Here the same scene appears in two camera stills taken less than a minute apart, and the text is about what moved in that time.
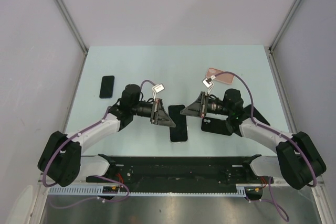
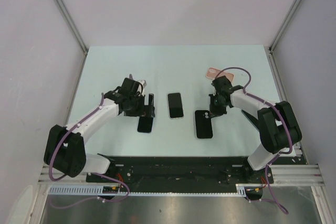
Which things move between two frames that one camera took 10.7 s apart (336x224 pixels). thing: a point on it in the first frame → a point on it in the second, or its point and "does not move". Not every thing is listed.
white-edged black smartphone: [179, 133] → [175, 106]
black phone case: [216, 126] → [203, 124]
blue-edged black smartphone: [107, 86] → [145, 124]
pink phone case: [227, 77] does not move
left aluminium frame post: [67, 15] does not move
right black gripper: [199, 107] → [213, 111]
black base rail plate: [181, 174] does not move
